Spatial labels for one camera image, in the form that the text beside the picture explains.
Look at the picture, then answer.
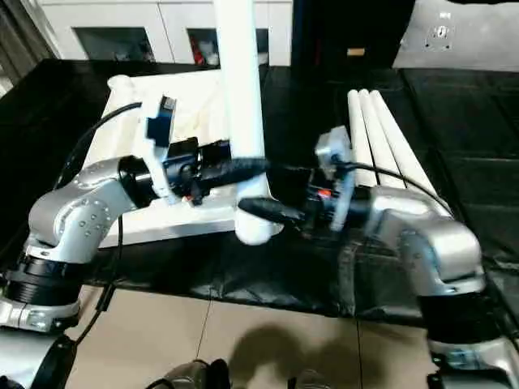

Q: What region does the white plastic table leg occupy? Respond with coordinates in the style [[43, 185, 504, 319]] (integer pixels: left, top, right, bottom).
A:
[[368, 89, 454, 218], [212, 0, 273, 244], [347, 89, 380, 188], [358, 88, 406, 190]]

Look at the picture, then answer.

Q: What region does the white plastic table top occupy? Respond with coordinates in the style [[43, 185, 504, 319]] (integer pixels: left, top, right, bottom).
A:
[[99, 72, 285, 249]]

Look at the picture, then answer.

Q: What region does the black table mat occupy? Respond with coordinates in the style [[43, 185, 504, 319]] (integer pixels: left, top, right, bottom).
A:
[[0, 58, 519, 337]]

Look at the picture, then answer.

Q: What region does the white cabinet with glass doors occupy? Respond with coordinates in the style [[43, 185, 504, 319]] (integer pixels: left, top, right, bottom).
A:
[[52, 0, 295, 68]]

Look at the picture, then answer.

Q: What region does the glossy black box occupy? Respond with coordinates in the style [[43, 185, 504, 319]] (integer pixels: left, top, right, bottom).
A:
[[291, 0, 414, 70]]

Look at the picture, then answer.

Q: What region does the dark right robot foot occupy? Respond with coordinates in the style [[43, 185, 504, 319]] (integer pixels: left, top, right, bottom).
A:
[[290, 368, 329, 389]]

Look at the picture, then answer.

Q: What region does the dark robot foot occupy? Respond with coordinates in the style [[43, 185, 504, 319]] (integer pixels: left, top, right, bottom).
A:
[[160, 358, 230, 389], [290, 368, 329, 389]]

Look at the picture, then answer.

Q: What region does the dark left robot foot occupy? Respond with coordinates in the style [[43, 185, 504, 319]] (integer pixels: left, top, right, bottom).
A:
[[160, 358, 230, 389]]

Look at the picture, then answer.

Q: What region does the grey curtain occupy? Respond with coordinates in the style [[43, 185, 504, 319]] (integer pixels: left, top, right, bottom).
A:
[[0, 0, 62, 88]]

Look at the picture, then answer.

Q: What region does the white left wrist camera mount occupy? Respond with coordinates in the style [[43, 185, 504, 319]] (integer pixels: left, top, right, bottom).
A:
[[141, 95, 182, 207]]

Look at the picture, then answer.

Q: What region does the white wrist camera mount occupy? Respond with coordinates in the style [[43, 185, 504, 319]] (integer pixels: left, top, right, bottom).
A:
[[141, 95, 182, 207], [315, 125, 354, 232]]

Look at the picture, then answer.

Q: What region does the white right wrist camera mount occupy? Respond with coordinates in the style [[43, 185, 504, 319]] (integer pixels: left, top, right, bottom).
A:
[[315, 125, 354, 232]]

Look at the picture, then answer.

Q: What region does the black left wrist camera cable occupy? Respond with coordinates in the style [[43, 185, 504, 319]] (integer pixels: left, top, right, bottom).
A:
[[56, 101, 145, 191]]

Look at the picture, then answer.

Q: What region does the thin black cable with ferrite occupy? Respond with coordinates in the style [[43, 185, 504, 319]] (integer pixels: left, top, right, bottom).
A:
[[75, 214, 125, 349]]

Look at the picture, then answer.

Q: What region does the white panel with round mount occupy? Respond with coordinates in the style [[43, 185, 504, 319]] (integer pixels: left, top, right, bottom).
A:
[[395, 0, 519, 70]]

